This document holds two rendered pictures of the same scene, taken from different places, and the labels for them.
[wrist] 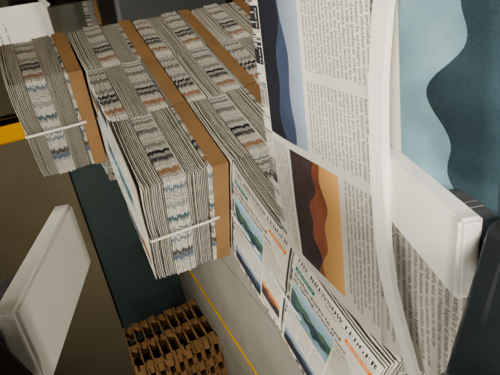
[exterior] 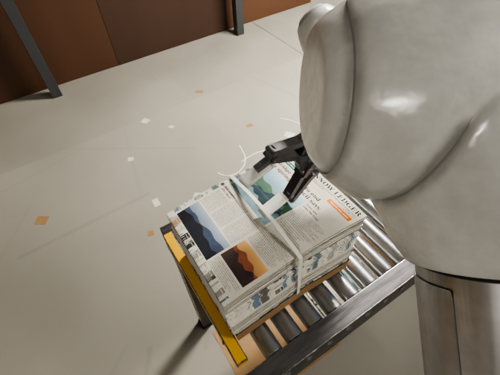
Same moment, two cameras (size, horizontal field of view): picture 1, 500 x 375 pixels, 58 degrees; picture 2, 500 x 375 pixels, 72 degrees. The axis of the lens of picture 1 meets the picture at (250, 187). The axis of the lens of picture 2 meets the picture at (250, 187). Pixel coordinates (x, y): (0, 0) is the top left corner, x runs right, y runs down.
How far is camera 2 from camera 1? 82 cm
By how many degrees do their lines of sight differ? 105
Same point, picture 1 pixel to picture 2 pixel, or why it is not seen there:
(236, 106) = not seen: outside the picture
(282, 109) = (212, 246)
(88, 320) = not seen: outside the picture
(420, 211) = (274, 200)
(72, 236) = (245, 178)
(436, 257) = (281, 200)
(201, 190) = not seen: outside the picture
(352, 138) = (244, 226)
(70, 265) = (252, 177)
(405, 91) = (252, 207)
